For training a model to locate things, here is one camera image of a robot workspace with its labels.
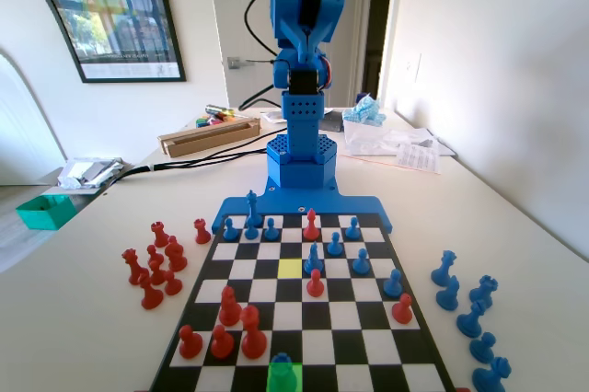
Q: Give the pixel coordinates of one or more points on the silver yellow tool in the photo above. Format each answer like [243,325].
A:
[218,110]

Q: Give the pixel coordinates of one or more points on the white door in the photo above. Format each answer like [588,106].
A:
[230,5]

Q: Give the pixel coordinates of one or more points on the black white chessboard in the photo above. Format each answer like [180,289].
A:
[340,318]

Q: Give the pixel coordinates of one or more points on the printed paper sheet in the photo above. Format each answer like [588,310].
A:
[419,159]

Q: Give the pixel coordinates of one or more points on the colourful markers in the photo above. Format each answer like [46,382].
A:
[204,123]

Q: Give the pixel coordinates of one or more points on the pile of papers and foil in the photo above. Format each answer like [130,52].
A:
[89,173]

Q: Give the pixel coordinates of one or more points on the blue chess king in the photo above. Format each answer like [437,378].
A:
[252,205]

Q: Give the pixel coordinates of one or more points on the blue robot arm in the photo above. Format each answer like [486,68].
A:
[301,143]

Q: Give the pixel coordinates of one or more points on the red king chess piece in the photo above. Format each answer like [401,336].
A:
[254,341]

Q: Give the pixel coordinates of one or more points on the white paper sheet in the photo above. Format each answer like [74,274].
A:
[442,146]

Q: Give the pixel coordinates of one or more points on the dark grey device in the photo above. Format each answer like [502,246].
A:
[332,123]

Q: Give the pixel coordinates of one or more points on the blue plastic game piece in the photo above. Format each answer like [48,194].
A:
[442,274]

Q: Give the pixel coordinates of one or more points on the small white paper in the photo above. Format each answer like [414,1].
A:
[271,117]

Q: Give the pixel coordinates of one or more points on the black framed poster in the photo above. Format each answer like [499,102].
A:
[119,19]

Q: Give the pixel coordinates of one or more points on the clear plastic bag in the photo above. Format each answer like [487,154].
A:
[377,141]

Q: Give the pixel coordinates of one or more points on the green plastic bin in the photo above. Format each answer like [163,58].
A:
[43,217]

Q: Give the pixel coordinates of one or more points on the blue knight chess piece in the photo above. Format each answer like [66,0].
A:
[448,300]

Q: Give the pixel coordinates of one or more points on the long cardboard box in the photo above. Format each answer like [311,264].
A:
[207,141]

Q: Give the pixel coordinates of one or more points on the blue base plate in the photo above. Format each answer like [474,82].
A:
[359,204]

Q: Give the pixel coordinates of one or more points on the white arched panel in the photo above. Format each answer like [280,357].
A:
[27,19]

